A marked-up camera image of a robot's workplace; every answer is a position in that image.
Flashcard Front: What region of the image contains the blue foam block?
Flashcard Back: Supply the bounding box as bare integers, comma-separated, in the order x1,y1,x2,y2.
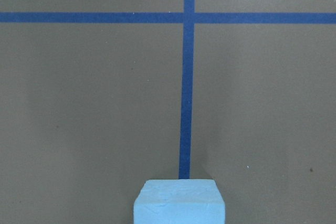
133,179,226,223

